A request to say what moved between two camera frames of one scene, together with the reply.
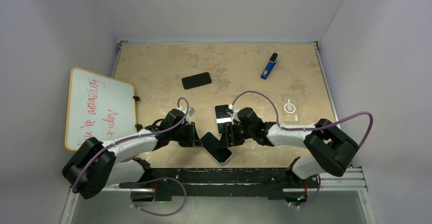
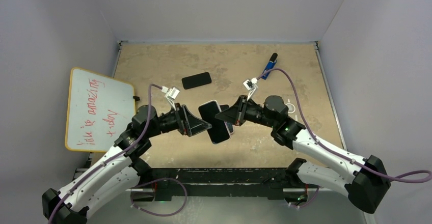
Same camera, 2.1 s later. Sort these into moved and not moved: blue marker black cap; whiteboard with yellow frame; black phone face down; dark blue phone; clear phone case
Moved: clear phone case; dark blue phone
Not moved: black phone face down; blue marker black cap; whiteboard with yellow frame
